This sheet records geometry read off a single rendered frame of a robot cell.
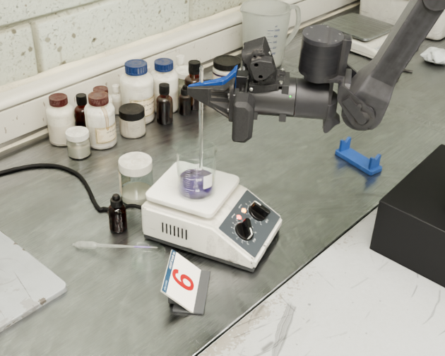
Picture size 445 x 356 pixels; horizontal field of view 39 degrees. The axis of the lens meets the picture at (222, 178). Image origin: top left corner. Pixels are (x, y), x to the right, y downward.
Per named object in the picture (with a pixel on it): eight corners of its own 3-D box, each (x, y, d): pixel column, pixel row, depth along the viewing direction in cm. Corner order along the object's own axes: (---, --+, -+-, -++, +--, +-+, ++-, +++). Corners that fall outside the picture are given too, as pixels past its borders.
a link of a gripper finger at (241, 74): (250, 91, 95) (251, 67, 93) (245, 120, 87) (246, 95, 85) (236, 90, 95) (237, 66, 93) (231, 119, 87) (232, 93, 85)
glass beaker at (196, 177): (219, 184, 102) (220, 140, 98) (212, 207, 97) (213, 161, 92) (177, 179, 103) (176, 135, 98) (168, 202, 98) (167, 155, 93)
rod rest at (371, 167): (382, 171, 123) (385, 155, 121) (370, 176, 121) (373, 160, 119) (345, 149, 130) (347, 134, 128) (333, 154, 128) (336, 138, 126)
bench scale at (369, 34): (385, 66, 167) (388, 49, 164) (309, 39, 182) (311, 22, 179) (422, 49, 178) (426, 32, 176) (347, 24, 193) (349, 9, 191)
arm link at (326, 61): (372, 102, 93) (387, 27, 86) (372, 132, 87) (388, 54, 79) (296, 94, 94) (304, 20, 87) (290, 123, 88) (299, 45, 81)
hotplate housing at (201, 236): (282, 229, 107) (286, 190, 102) (253, 276, 97) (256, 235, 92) (167, 195, 114) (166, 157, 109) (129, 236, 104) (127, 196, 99)
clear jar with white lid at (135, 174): (157, 190, 115) (156, 153, 111) (148, 209, 110) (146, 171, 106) (126, 186, 116) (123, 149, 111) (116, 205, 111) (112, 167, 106)
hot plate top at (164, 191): (241, 181, 104) (241, 176, 104) (211, 220, 95) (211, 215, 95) (177, 163, 108) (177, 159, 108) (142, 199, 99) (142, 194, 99)
